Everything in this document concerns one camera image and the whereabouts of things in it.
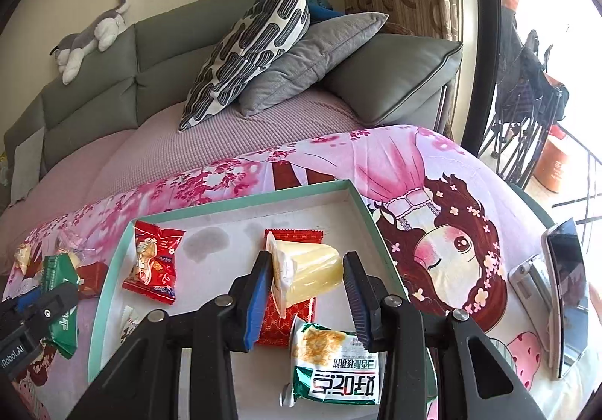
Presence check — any smooth pink sofa cover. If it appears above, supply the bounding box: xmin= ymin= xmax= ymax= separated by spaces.
xmin=0 ymin=129 xmax=137 ymax=218

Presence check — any grey sofa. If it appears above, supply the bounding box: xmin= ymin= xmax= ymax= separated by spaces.
xmin=0 ymin=0 xmax=464 ymax=214

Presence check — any white biscuit packet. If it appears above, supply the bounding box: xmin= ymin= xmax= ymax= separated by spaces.
xmin=120 ymin=306 xmax=151 ymax=346

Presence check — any green white noodle packet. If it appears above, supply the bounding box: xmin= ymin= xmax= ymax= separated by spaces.
xmin=281 ymin=315 xmax=387 ymax=406

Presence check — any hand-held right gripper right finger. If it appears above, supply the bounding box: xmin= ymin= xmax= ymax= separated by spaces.
xmin=342 ymin=252 xmax=549 ymax=420

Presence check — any grey white plush dog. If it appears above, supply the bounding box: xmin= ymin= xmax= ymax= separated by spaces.
xmin=49 ymin=0 xmax=131 ymax=85

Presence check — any red patterned snack packet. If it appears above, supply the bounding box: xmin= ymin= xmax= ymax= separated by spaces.
xmin=256 ymin=229 xmax=324 ymax=348

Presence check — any green snack packet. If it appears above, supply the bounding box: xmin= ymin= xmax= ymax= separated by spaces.
xmin=40 ymin=253 xmax=81 ymax=359

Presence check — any dark red snack packet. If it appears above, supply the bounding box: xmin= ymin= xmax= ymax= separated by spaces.
xmin=75 ymin=261 xmax=110 ymax=299

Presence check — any orange bucket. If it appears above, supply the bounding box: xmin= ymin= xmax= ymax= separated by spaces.
xmin=534 ymin=126 xmax=577 ymax=194

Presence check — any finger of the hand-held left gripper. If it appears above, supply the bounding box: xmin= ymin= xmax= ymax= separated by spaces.
xmin=0 ymin=289 xmax=42 ymax=316
xmin=26 ymin=281 xmax=80 ymax=332

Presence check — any dark folding chair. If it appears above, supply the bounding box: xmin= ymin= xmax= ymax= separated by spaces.
xmin=480 ymin=0 xmax=570 ymax=188

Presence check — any clear pale bread packet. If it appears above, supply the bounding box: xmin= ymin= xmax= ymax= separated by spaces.
xmin=52 ymin=225 xmax=90 ymax=261

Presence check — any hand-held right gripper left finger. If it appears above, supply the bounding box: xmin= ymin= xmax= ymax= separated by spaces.
xmin=66 ymin=252 xmax=274 ymax=420

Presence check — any silver device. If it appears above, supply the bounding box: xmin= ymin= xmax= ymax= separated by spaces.
xmin=508 ymin=255 xmax=553 ymax=350

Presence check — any clear yellow bread packet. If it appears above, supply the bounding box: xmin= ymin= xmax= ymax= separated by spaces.
xmin=13 ymin=244 xmax=33 ymax=275

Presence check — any black smartphone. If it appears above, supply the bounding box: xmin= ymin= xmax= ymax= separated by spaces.
xmin=541 ymin=218 xmax=591 ymax=379

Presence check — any black white patterned pillow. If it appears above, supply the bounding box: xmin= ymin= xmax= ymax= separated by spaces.
xmin=178 ymin=0 xmax=311 ymax=132

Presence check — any pink waffle sofa cover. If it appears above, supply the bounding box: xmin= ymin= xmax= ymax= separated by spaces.
xmin=85 ymin=86 xmax=360 ymax=205

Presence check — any dark door frame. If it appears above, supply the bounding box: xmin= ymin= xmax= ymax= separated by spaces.
xmin=458 ymin=0 xmax=502 ymax=148

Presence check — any red twisted candy packet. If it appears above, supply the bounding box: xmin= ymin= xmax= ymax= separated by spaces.
xmin=122 ymin=220 xmax=186 ymax=305

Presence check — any cartoon printed blanket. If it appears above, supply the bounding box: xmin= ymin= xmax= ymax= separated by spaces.
xmin=0 ymin=124 xmax=602 ymax=420

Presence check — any teal cardboard box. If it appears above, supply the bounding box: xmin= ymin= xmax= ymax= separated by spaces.
xmin=87 ymin=179 xmax=438 ymax=420

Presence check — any pale grey pillow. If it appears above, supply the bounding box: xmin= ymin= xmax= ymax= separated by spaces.
xmin=10 ymin=127 xmax=47 ymax=203

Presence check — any yellow jelly cup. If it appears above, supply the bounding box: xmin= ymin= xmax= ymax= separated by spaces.
xmin=266 ymin=232 xmax=343 ymax=317

